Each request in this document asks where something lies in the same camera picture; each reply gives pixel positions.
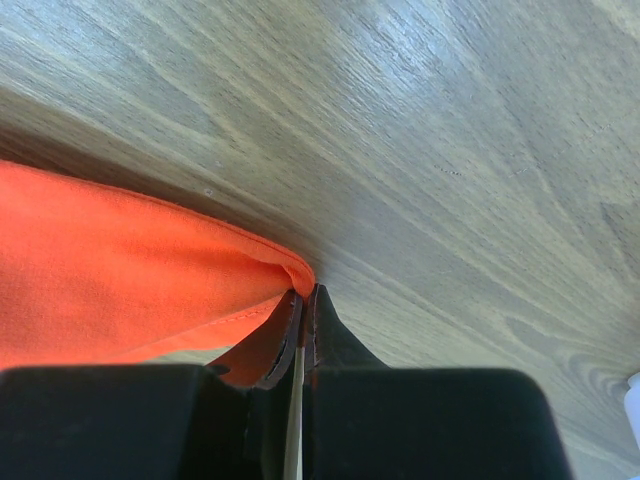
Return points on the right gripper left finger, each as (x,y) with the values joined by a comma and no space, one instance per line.
(265,370)

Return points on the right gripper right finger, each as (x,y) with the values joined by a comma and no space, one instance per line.
(328,343)

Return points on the orange t shirt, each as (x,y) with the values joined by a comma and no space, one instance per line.
(94,274)

